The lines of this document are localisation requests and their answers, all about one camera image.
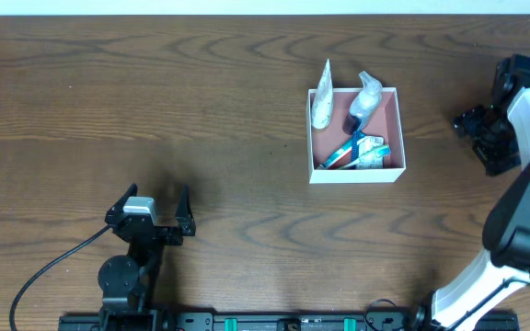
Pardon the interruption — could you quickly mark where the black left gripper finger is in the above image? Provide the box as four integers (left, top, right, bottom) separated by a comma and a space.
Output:
115, 183, 138, 212
175, 185, 195, 228

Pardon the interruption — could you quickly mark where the green white toothbrush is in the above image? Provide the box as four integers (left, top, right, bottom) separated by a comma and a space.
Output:
340, 144, 391, 170

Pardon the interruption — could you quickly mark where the green white soap packet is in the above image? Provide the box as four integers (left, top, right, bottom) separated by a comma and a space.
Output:
355, 136, 385, 170

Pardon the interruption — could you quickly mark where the clear bottle blue liquid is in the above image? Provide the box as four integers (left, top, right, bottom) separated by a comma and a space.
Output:
342, 71, 383, 135

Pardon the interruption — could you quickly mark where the blue disposable razor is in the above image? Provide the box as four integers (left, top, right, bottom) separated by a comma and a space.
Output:
351, 131, 365, 161

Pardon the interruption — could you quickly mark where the Colgate toothpaste tube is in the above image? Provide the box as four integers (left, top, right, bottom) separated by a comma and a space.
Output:
317, 140, 352, 169

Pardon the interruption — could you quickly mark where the white floral lotion tube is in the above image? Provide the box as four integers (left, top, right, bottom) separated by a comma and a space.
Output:
311, 60, 334, 130

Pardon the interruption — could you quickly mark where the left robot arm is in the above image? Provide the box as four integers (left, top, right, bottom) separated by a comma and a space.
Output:
98, 185, 196, 330

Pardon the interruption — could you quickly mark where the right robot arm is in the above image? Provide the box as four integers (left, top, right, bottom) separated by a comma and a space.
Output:
409, 54, 530, 330

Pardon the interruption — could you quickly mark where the white box pink interior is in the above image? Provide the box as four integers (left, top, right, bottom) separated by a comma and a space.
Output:
305, 87, 407, 184

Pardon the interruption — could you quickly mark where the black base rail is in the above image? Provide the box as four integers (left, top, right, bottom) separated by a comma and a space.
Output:
57, 308, 520, 331

